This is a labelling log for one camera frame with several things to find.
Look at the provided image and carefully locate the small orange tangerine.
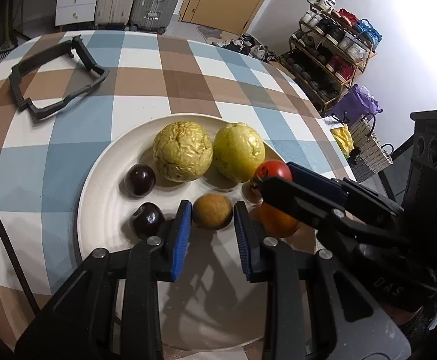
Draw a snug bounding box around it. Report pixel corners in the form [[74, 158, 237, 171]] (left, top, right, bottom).
[[256, 202, 301, 238]]

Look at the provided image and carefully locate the oval red tomato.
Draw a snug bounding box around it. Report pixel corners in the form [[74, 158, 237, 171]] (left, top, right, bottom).
[[250, 160, 292, 197]]

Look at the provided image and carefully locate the brown longan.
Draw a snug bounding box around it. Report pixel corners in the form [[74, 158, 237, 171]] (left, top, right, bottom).
[[192, 193, 233, 231]]

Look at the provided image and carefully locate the dark plum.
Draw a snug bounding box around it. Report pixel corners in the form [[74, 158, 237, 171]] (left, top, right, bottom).
[[129, 202, 165, 239], [124, 163, 157, 197]]

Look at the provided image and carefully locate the yellow smooth passion fruit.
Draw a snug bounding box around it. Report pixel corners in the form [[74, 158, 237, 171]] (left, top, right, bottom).
[[213, 123, 265, 183]]

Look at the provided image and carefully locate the green wrinkled passion fruit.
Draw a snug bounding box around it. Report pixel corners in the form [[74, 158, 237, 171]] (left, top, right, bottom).
[[152, 121, 213, 183]]

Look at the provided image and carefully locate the woven laundry basket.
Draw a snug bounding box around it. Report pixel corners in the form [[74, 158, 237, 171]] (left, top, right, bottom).
[[349, 112, 394, 183]]

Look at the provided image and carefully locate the cream round plate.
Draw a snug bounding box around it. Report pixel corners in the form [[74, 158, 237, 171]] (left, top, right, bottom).
[[77, 114, 267, 351]]

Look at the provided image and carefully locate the purple bag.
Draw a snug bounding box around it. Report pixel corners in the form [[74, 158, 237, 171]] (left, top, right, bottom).
[[327, 84, 384, 125]]

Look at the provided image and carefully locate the wooden shoe rack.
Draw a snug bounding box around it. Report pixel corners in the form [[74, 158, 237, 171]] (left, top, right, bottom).
[[279, 0, 383, 115]]

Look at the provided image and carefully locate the checkered tablecloth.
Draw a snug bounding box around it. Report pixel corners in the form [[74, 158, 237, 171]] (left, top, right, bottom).
[[0, 31, 353, 359]]

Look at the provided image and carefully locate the black braided cable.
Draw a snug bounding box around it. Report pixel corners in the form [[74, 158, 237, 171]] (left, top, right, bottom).
[[0, 184, 41, 318]]

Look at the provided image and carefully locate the black plastic frame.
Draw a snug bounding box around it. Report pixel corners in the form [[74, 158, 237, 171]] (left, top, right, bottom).
[[8, 35, 109, 123]]

